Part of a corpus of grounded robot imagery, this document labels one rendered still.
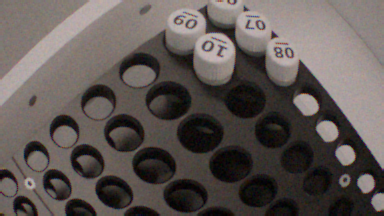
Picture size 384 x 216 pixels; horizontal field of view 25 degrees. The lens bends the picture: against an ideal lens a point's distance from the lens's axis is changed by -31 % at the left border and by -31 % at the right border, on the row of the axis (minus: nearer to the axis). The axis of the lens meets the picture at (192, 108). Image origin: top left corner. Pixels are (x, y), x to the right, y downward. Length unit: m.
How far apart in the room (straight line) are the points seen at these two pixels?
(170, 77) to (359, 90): 0.12
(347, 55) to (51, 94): 0.14
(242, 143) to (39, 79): 0.08
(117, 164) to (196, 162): 0.02
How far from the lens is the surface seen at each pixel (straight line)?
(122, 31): 0.42
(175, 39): 0.37
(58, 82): 0.41
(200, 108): 0.36
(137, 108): 0.36
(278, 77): 0.37
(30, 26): 1.51
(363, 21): 0.46
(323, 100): 0.37
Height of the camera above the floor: 1.21
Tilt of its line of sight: 59 degrees down
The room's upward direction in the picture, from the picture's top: 5 degrees clockwise
